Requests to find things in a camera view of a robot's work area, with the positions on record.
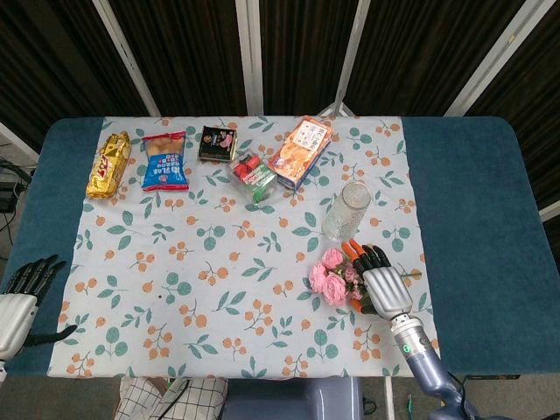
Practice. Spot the clear textured glass vase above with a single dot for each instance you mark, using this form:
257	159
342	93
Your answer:
345	214

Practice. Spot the gold snack pack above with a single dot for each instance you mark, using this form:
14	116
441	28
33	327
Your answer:
109	166

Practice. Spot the green plant stem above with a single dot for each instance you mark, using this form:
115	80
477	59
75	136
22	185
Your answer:
334	284

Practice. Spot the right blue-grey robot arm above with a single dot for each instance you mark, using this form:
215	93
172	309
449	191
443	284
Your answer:
422	356

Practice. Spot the checkered white cloth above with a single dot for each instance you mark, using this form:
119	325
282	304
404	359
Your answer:
175	400

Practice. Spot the blue red snack bag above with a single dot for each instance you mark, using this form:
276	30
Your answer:
165	168

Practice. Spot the black small box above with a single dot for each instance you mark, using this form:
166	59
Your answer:
217	143

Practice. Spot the floral print tablecloth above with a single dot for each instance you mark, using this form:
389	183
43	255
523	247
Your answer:
227	271

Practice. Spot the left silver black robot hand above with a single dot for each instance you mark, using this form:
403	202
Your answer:
15	310

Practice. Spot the orange cracker box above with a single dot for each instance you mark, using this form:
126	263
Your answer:
299	153

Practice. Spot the blue table cover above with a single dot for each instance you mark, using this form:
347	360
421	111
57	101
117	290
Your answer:
472	245

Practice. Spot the black flat device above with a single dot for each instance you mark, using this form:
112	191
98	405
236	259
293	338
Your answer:
492	376

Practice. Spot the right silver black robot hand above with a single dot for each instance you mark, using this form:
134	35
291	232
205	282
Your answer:
387	289

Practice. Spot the white screen frame bar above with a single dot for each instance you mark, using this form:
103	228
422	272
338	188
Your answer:
499	57
250	57
350	48
127	61

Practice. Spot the white table leg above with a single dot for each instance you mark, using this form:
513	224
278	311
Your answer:
389	398

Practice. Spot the dark corrugated screen backdrop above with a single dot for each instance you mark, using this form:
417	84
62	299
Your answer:
192	52

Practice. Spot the clear plastic box red green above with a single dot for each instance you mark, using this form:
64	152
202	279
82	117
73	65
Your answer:
254	177

